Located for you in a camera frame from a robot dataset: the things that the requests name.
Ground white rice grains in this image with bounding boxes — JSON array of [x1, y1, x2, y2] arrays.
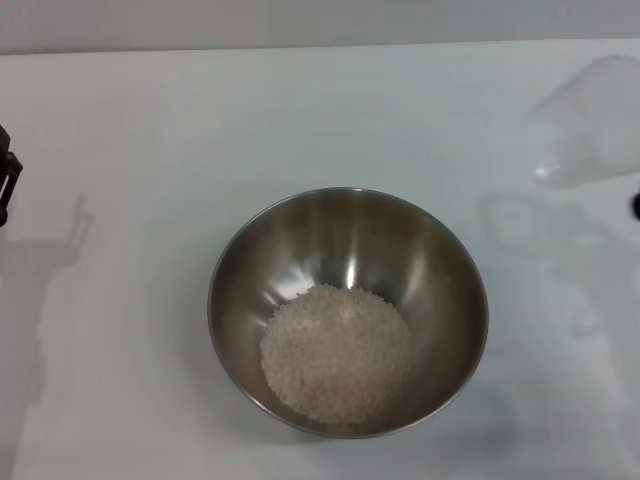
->
[[259, 283, 415, 427]]

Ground stainless steel mixing bowl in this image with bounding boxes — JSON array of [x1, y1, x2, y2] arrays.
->
[[207, 187, 490, 441]]

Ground translucent plastic measuring cup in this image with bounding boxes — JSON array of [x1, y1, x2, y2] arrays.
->
[[521, 54, 640, 191]]

